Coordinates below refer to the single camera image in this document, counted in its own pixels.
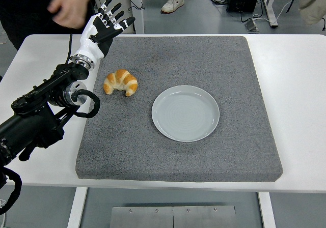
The grey metal plate with screws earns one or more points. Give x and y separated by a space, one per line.
173 217

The white cabinet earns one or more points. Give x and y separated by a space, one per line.
137 22

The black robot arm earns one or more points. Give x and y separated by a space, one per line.
30 126

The white desk leg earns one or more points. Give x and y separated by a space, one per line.
270 9

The grey felt mat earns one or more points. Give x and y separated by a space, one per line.
178 161

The golden croissant bread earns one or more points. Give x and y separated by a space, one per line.
122 80

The person's white sneaker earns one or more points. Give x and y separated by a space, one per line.
173 4

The person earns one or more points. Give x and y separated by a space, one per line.
25 14

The round grey plate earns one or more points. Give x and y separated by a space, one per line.
186 113

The person's hand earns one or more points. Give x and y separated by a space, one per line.
71 6

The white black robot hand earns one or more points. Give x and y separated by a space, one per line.
94 47

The grey power adapter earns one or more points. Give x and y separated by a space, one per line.
252 26

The white table leg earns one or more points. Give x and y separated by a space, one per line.
76 210
267 212

